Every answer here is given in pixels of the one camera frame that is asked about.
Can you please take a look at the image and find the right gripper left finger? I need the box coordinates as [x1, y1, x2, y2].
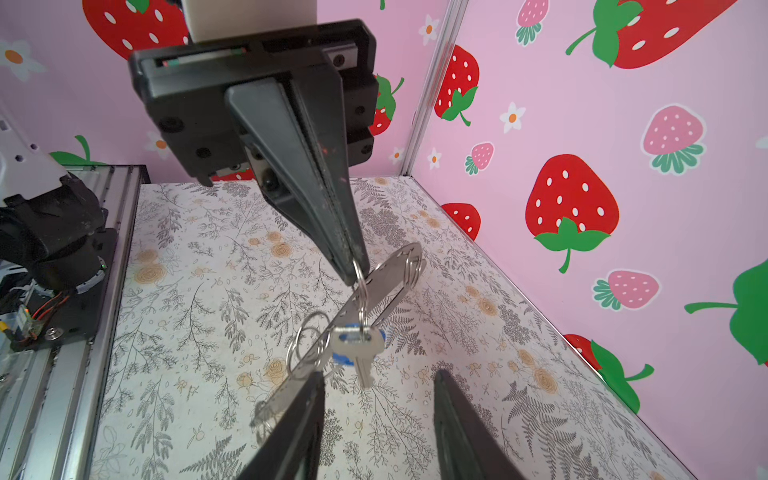
[238, 372, 325, 480]

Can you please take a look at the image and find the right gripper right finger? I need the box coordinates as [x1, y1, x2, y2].
[433, 369, 524, 480]

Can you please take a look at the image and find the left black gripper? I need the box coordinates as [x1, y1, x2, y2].
[129, 20, 378, 286]

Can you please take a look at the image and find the key with blue tag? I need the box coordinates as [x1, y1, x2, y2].
[328, 257, 387, 390]

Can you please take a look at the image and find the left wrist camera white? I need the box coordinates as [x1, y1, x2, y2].
[181, 0, 317, 43]

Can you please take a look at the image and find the aluminium rail frame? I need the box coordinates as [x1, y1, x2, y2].
[1, 165, 149, 479]

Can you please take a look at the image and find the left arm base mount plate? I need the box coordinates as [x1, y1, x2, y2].
[1, 228, 118, 352]

